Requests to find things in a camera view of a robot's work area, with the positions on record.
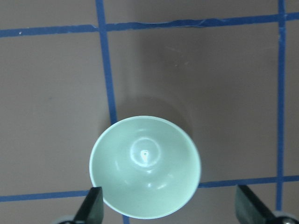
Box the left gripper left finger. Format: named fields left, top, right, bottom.
left=72, top=187, right=104, bottom=224

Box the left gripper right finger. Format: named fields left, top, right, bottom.
left=235, top=185, right=276, bottom=224

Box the green bowl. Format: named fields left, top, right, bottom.
left=89, top=116, right=201, bottom=219

